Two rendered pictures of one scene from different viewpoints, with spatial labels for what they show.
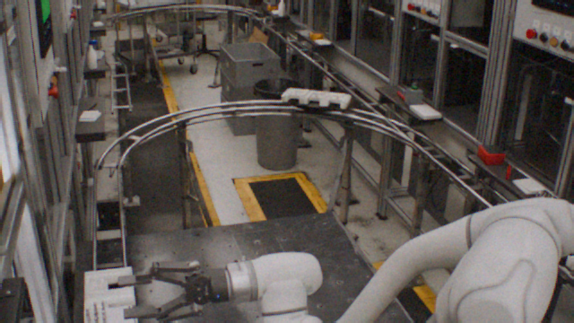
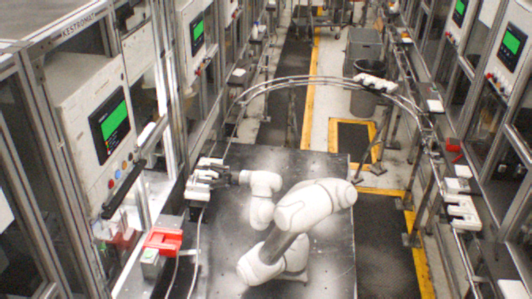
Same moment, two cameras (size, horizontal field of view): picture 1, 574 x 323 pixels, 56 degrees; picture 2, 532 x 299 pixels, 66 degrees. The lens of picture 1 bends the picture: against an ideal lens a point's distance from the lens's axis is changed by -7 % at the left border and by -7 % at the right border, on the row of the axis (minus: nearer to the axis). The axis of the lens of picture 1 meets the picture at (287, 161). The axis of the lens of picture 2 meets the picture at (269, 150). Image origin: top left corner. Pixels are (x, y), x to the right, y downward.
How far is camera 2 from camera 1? 93 cm
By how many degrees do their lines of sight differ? 22
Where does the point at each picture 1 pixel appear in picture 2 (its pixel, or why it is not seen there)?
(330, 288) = not seen: hidden behind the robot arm
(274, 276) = (258, 180)
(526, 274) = (298, 206)
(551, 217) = (336, 189)
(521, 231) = (312, 191)
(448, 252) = not seen: hidden behind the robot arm
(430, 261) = not seen: hidden behind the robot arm
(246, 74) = (357, 51)
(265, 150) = (354, 104)
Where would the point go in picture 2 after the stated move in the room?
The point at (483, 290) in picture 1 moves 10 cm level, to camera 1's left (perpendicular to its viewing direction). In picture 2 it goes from (280, 206) to (254, 198)
